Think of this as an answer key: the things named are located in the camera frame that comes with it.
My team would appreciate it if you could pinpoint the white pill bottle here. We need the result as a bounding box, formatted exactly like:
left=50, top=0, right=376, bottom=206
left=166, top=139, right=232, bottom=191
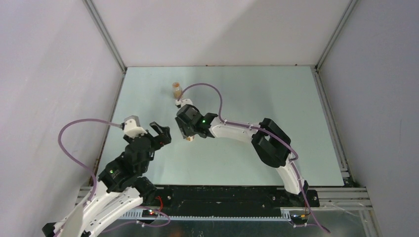
left=185, top=136, right=195, bottom=142

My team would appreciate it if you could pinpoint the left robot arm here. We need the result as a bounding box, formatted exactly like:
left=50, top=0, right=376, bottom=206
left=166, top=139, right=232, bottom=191
left=42, top=116, right=171, bottom=237

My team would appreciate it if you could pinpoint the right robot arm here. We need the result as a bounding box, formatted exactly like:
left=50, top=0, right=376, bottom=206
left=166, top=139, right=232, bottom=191
left=175, top=103, right=308, bottom=206

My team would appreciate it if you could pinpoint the amber glass pill bottle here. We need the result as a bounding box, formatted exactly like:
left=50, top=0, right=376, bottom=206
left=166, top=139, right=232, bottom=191
left=172, top=82, right=183, bottom=99

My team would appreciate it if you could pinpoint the left circuit board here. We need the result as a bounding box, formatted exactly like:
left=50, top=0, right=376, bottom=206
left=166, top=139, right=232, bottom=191
left=141, top=209, right=159, bottom=219

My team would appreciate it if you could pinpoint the circuit board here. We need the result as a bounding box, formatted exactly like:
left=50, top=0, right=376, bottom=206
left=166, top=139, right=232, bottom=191
left=289, top=213, right=310, bottom=226
left=141, top=209, right=159, bottom=219

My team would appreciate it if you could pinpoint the right circuit board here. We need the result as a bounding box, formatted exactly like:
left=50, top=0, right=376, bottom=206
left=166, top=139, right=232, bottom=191
left=289, top=213, right=310, bottom=226

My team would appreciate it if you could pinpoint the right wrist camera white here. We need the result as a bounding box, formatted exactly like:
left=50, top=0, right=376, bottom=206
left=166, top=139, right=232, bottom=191
left=175, top=98, right=193, bottom=109

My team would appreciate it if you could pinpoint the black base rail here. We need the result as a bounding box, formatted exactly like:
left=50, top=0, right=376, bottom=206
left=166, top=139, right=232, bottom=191
left=143, top=185, right=320, bottom=218

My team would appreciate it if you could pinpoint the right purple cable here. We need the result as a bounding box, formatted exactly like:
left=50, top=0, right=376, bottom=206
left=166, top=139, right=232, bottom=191
left=178, top=82, right=331, bottom=235

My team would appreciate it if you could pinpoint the purple cable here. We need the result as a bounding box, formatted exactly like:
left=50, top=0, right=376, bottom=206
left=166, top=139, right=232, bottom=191
left=178, top=82, right=331, bottom=235
left=58, top=118, right=126, bottom=210

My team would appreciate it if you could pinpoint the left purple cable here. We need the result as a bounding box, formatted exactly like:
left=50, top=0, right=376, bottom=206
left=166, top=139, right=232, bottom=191
left=58, top=118, right=126, bottom=210

